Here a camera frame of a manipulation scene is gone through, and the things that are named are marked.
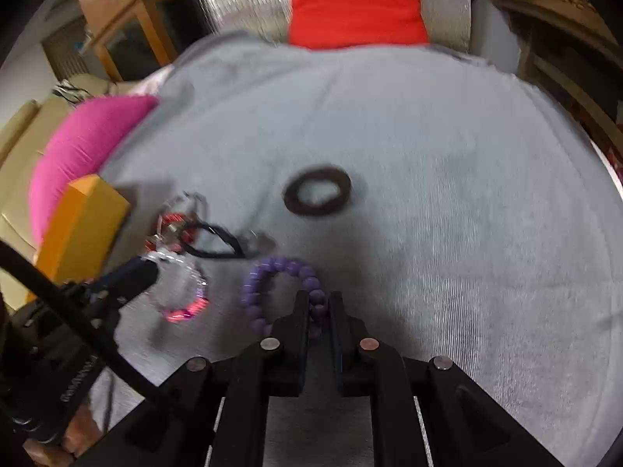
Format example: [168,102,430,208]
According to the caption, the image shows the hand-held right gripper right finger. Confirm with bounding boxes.
[328,291,565,467]

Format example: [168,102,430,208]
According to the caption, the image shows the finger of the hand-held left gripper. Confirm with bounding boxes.
[92,259,160,303]

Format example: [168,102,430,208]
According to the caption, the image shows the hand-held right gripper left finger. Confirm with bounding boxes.
[73,291,312,467]

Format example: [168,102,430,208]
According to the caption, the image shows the red bead bracelet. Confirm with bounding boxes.
[157,211,198,247]

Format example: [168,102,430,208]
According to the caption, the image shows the pink and clear bead bracelet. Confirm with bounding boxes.
[143,249,210,323]

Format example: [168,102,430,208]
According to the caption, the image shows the orange cardboard box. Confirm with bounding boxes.
[29,174,169,302]

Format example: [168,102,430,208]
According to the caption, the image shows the purple bead bracelet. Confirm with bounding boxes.
[242,257,326,337]

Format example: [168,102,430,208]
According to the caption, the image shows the thin dark gold bangle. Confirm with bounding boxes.
[182,221,276,260]

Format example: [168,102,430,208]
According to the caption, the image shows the thick dark brown bangle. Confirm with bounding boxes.
[283,166,352,217]

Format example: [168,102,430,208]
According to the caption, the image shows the person's left hand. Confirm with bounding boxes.
[62,403,107,454]

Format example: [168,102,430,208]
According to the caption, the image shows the pink cushion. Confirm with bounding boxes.
[28,96,160,250]

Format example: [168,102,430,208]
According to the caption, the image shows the beige leather sofa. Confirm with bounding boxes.
[0,73,132,312]

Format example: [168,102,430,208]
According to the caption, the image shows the striped cloth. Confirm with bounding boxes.
[53,79,92,104]

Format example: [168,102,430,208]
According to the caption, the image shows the wooden cabinet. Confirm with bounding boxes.
[73,0,195,83]

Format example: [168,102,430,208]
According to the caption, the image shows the red cushion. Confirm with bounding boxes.
[287,0,430,50]

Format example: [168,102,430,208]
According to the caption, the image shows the wooden shelf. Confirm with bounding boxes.
[516,10,623,156]

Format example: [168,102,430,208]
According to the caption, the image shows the black cable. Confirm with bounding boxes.
[0,241,164,407]

